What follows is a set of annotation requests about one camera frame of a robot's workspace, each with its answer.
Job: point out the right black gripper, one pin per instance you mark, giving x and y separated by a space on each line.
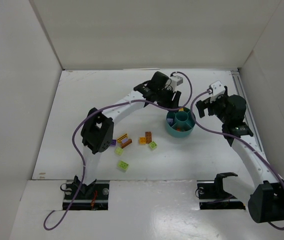
207 106

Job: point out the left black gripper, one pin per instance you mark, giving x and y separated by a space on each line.
169 99

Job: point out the lavender 2x2 lego brick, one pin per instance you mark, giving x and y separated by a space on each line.
170 121

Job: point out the small yellow 2x2 lego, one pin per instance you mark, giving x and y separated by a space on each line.
142 140

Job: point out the yellow black striped lego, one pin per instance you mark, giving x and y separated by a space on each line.
122 137

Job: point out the brown lego brick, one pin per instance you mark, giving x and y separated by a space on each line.
123 145

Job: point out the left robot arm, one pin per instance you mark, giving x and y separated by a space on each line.
97 132

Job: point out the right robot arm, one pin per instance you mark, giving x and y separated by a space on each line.
265 201

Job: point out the teal divided round container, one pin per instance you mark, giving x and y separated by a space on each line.
183 120

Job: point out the brown 2x4 lego plate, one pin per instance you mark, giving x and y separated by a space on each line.
148 137

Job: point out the green 2x2 lego near finger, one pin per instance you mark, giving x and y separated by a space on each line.
152 145

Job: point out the dark purple lego brick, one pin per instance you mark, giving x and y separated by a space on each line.
113 143

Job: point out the green 2x2 lego brick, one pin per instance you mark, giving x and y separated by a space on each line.
119 151

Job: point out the green 2x4 lego brick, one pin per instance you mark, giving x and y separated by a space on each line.
123 166

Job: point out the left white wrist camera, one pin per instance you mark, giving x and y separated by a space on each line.
175 80

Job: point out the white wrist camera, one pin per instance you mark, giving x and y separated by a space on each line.
216 89
175 80

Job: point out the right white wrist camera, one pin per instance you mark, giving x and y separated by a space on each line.
216 89

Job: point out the aluminium rail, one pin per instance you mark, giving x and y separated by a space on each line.
249 119

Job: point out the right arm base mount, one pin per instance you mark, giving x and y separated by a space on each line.
212 196

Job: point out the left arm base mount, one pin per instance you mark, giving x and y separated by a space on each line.
93 197

